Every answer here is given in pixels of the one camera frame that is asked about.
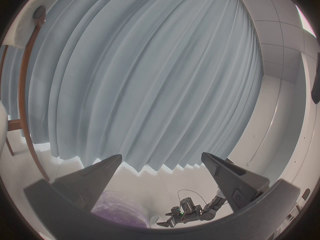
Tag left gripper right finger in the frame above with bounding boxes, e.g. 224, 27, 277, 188
201, 152, 271, 213

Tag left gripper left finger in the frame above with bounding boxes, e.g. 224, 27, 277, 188
51, 154, 123, 213

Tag purple plastic bag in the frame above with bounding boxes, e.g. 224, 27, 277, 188
91, 190, 152, 229

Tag pale blue curtain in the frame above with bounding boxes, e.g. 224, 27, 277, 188
0, 0, 265, 174

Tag white chair with wooden legs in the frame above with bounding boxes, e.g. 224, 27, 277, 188
0, 0, 67, 183

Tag black cable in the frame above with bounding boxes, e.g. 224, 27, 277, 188
177, 189, 229, 206

